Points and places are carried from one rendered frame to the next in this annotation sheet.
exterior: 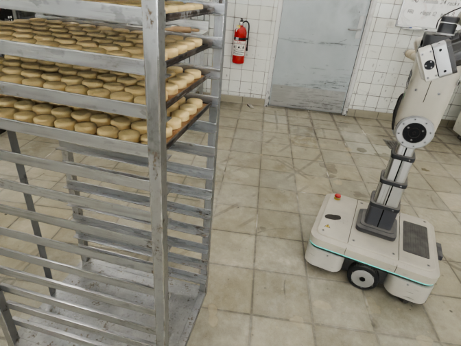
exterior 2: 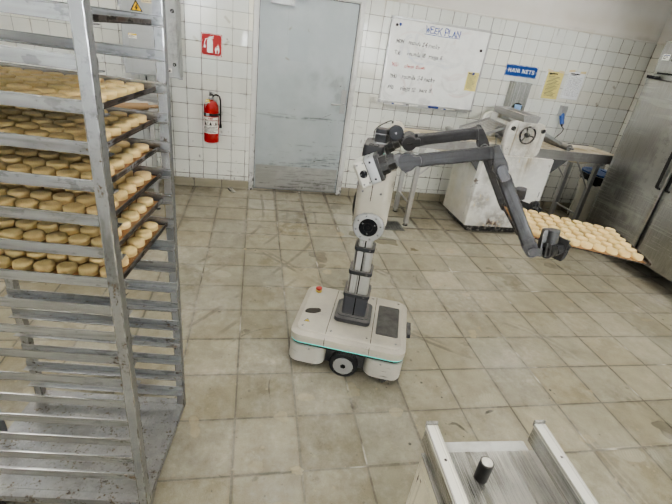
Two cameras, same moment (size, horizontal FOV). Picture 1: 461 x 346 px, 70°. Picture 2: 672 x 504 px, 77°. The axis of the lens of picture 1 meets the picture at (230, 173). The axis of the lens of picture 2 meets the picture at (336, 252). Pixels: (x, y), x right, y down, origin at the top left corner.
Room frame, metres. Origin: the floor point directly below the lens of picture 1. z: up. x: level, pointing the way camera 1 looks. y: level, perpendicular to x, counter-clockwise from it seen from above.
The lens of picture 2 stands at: (-0.40, -0.12, 1.71)
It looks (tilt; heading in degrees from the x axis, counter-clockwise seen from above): 27 degrees down; 343
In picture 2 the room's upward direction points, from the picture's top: 8 degrees clockwise
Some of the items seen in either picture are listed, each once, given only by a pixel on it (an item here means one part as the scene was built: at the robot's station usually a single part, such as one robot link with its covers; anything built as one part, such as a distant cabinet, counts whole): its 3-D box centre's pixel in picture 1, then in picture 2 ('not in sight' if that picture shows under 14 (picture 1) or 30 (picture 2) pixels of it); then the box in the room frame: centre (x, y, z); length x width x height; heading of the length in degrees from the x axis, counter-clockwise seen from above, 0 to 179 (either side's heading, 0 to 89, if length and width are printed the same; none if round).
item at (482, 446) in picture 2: not in sight; (475, 464); (0.19, -0.75, 0.77); 0.24 x 0.04 x 0.14; 84
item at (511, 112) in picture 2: not in sight; (515, 114); (3.59, -3.02, 1.23); 0.58 x 0.19 x 0.07; 177
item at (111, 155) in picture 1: (131, 158); (89, 280); (1.10, 0.38, 0.78); 0.64 x 0.03 x 0.03; 79
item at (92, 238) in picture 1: (138, 248); (104, 370); (1.10, 0.38, 0.33); 0.64 x 0.03 x 0.03; 79
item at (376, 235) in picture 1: (376, 229); (354, 317); (1.54, -0.87, 0.24); 0.68 x 0.53 x 0.41; 67
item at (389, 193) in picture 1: (382, 208); (356, 296); (1.54, -0.86, 0.38); 0.13 x 0.13 x 0.40; 67
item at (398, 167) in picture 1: (390, 186); (360, 275); (1.54, -0.86, 0.53); 0.11 x 0.11 x 0.40; 67
